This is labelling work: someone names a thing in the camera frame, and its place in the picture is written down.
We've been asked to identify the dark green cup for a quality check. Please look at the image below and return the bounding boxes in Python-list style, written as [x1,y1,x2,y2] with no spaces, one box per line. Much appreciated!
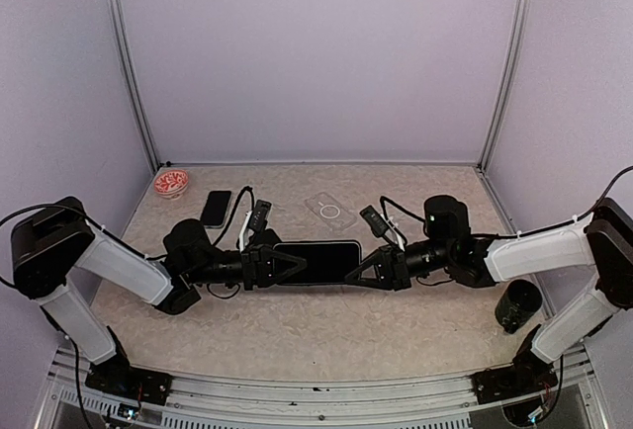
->
[495,279,543,334]

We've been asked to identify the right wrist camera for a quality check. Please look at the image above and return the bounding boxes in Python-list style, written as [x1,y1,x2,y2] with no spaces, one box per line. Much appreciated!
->
[359,206,407,250]

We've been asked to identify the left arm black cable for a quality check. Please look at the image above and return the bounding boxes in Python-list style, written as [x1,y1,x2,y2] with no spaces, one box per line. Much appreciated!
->
[210,185,253,250]

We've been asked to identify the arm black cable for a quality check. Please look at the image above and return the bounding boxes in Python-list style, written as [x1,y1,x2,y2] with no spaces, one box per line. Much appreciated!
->
[210,185,253,250]
[583,165,633,213]

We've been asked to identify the aluminium table edge rail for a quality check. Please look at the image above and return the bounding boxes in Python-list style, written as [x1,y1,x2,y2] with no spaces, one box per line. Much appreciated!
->
[33,347,609,428]

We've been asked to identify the red patterned bowl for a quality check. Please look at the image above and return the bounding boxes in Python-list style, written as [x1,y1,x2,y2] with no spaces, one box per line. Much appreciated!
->
[153,169,190,200]

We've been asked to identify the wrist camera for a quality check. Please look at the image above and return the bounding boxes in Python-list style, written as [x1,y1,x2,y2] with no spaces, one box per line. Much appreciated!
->
[359,206,407,250]
[237,200,272,251]

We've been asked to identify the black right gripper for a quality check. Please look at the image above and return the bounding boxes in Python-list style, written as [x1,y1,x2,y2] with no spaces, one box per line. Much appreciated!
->
[344,238,453,292]

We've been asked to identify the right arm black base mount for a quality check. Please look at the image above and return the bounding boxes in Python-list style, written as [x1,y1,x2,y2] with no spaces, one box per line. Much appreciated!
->
[470,325,559,404]

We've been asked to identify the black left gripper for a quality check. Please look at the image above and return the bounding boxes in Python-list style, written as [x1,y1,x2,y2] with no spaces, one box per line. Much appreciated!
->
[187,244,308,291]

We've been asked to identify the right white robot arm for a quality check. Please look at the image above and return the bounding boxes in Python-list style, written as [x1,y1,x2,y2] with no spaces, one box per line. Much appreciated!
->
[344,195,632,393]

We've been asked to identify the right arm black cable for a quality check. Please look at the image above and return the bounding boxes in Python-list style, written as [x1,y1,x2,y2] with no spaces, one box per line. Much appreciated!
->
[583,165,633,213]

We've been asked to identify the aluminium frame post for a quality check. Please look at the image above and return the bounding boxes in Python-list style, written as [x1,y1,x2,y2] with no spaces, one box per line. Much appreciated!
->
[478,0,531,175]
[107,0,161,173]

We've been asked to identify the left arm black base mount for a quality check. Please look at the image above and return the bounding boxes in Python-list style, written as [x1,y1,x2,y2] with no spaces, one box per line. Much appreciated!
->
[85,326,173,406]

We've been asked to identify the right aluminium frame post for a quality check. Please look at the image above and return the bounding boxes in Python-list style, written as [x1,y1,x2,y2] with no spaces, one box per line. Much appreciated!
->
[478,0,531,175]

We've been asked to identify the clear magsafe phone case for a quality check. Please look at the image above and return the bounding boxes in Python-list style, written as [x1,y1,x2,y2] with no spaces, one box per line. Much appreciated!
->
[305,192,356,231]

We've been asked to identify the large black teal-edged phone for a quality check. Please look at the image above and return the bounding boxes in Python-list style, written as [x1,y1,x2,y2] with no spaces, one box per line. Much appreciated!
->
[200,190,232,228]

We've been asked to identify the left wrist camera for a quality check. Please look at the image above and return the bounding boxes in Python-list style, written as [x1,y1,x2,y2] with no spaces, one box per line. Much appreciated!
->
[237,200,272,251]

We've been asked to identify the left aluminium frame post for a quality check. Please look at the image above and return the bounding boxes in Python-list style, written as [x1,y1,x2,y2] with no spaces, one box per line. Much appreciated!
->
[107,0,161,173]

